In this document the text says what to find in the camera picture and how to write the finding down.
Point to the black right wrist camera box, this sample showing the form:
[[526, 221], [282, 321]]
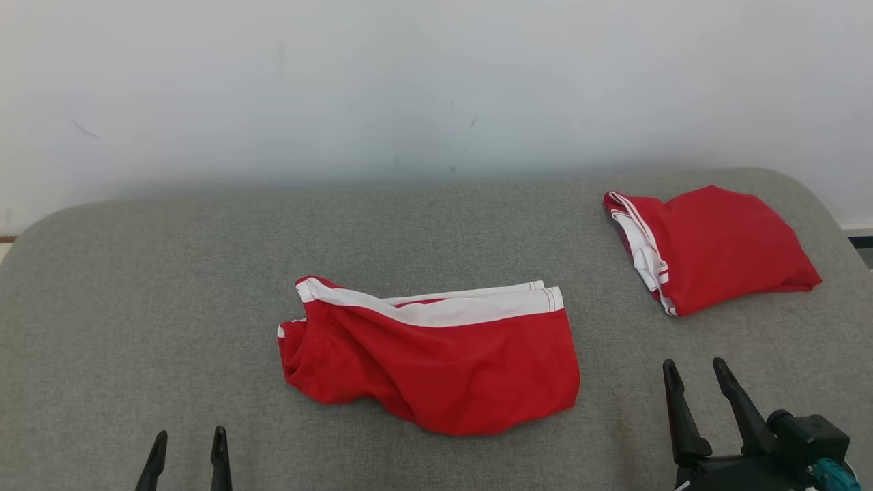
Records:
[[811, 436]]

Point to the red basketball jersey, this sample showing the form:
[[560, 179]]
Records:
[[723, 245]]

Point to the grey fabric sofa seat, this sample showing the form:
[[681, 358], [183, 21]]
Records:
[[409, 239]]

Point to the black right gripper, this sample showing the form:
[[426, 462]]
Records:
[[736, 474]]

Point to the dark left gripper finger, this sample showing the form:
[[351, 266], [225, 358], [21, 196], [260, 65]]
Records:
[[220, 464], [153, 467]]

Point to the red shorts with white stripe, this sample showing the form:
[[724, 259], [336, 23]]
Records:
[[443, 368]]

